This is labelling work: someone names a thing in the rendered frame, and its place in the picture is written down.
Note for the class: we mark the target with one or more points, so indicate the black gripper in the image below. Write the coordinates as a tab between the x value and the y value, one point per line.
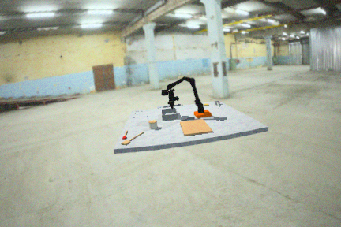
171	101

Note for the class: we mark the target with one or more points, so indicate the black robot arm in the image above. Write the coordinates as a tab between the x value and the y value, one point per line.
193	83

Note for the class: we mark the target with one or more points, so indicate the wooden spoon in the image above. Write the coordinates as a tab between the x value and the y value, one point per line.
128	141

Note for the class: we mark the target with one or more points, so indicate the light wooden board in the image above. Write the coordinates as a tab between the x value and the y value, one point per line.
195	127

